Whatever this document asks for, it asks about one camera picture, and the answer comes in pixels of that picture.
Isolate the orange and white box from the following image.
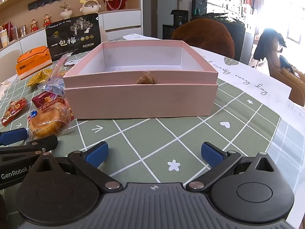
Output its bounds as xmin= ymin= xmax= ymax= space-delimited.
xmin=16 ymin=46 xmax=53 ymax=80

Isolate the black box appliance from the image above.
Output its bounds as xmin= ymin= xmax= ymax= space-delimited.
xmin=192 ymin=0 xmax=207 ymax=17

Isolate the brown chair back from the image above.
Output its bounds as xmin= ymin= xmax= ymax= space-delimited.
xmin=172 ymin=19 xmax=235 ymax=61

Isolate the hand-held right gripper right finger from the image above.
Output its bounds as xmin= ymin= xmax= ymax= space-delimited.
xmin=186 ymin=141 xmax=276 ymax=192

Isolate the small dark cabinet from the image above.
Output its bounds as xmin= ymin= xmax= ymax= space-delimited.
xmin=162 ymin=24 xmax=181 ymax=40

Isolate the white sideboard cabinet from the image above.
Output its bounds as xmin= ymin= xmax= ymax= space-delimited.
xmin=0 ymin=10 xmax=142 ymax=60

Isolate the clear mooncake pastry packet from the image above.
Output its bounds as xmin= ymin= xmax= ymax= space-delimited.
xmin=29 ymin=105 xmax=75 ymax=140

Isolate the black jacket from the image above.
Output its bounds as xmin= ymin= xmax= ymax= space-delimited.
xmin=254 ymin=28 xmax=290 ymax=60

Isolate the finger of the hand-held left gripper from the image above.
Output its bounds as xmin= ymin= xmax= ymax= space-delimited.
xmin=0 ymin=134 xmax=59 ymax=156
xmin=0 ymin=127 xmax=28 ymax=147

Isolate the pink and yellow snack packet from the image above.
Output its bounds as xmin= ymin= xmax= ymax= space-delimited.
xmin=32 ymin=92 xmax=66 ymax=110

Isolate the white vase with flowers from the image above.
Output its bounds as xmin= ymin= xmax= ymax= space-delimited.
xmin=59 ymin=2 xmax=72 ymax=19

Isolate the red and yellow snack packet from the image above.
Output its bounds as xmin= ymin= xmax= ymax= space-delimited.
xmin=1 ymin=97 xmax=26 ymax=127

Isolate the black wall rack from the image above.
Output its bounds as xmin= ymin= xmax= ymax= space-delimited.
xmin=28 ymin=0 xmax=72 ymax=11

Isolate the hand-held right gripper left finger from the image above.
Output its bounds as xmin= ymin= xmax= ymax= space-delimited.
xmin=36 ymin=141 xmax=122 ymax=191

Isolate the white rabbit figurine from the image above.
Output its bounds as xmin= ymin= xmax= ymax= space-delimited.
xmin=80 ymin=0 xmax=100 ymax=15

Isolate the clear blue snack packet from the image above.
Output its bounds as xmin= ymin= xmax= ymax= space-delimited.
xmin=38 ymin=54 xmax=72 ymax=98

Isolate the black water dispenser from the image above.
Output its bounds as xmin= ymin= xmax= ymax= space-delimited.
xmin=170 ymin=10 xmax=189 ymax=27

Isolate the black stand-up snack bag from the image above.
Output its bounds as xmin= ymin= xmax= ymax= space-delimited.
xmin=45 ymin=14 xmax=102 ymax=61

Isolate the tan upholstered chair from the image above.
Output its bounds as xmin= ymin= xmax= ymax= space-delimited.
xmin=268 ymin=38 xmax=305 ymax=106

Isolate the pink cardboard box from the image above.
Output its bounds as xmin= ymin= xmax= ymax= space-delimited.
xmin=62 ymin=40 xmax=219 ymax=120

